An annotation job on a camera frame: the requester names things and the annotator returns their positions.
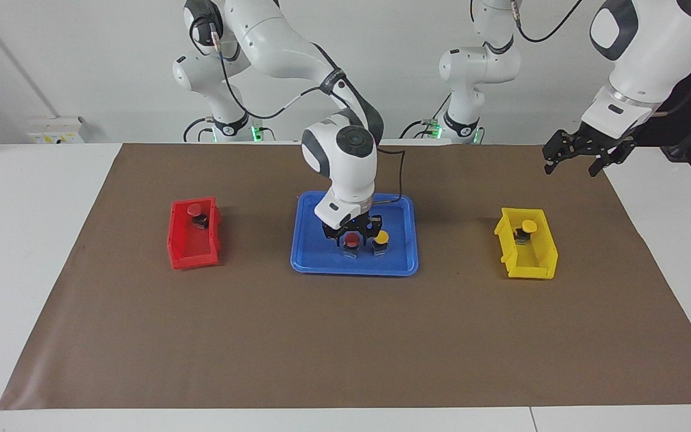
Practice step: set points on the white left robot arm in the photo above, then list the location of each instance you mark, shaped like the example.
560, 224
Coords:
645, 60

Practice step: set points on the yellow plastic bin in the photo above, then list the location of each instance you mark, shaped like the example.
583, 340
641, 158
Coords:
537, 264

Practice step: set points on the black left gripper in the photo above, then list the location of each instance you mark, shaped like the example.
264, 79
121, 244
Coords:
597, 141

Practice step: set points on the brown table mat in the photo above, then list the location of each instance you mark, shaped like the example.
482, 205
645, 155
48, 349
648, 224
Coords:
345, 336

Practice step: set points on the red push button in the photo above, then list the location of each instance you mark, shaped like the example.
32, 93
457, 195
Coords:
351, 239
193, 209

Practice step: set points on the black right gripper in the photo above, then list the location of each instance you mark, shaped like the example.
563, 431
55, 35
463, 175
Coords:
332, 229

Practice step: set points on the white wall outlet box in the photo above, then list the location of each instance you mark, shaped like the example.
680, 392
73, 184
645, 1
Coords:
54, 132

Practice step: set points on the blue plastic tray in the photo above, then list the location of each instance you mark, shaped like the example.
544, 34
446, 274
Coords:
315, 252

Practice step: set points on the yellow push button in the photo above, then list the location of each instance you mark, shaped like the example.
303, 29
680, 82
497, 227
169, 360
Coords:
382, 236
529, 226

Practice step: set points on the red plastic bin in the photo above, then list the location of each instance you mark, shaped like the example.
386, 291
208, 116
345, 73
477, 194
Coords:
192, 252

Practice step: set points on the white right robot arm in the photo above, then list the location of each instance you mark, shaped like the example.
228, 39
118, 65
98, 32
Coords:
345, 150

